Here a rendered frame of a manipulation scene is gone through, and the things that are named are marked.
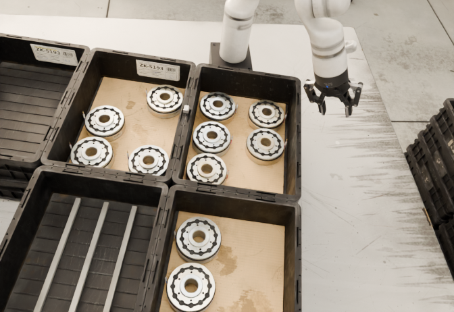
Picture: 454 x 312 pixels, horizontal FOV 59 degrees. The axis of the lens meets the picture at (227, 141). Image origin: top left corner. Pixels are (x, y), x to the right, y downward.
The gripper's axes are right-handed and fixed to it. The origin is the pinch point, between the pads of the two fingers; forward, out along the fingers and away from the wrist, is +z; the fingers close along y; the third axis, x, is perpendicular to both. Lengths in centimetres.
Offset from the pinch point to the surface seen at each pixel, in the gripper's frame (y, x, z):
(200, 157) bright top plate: -29.7, -20.6, 0.4
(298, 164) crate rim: -5.8, -15.1, 4.4
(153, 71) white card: -52, -1, -10
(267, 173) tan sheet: -15.0, -15.9, 9.9
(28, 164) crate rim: -57, -43, -19
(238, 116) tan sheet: -28.4, -1.1, 5.2
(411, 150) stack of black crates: 14, 60, 87
